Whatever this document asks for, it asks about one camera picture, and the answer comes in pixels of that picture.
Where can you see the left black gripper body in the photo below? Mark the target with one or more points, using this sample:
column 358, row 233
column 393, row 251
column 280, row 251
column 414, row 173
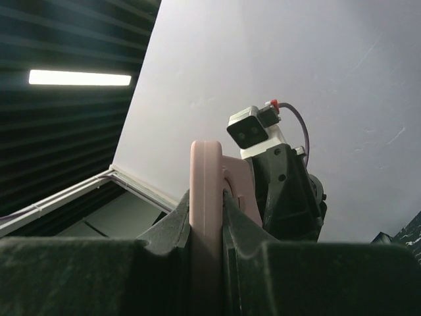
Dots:
column 291, row 202

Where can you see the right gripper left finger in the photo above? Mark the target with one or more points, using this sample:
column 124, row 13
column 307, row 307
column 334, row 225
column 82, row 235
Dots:
column 147, row 275

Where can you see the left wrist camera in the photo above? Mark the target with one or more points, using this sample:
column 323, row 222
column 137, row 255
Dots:
column 255, row 130

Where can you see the pink phone case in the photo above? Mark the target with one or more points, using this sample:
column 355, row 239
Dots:
column 211, row 173

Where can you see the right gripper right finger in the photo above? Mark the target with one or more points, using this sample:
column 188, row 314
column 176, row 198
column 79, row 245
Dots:
column 265, row 276

